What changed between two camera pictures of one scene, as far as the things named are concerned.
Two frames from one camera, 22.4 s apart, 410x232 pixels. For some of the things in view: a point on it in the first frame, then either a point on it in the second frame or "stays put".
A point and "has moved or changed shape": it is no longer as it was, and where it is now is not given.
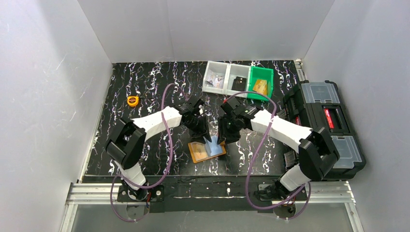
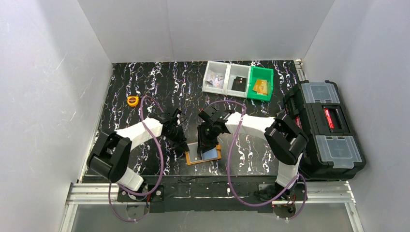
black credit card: [239, 84] stays put
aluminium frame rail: [331, 193] stays put
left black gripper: [199, 127] -> [179, 137]
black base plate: [207, 193] stays put
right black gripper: [228, 129] -> [207, 137]
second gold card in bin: [261, 86] stays put
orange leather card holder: [200, 151] has moved or changed shape
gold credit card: [260, 86] stays put
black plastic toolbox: [316, 104] stays put
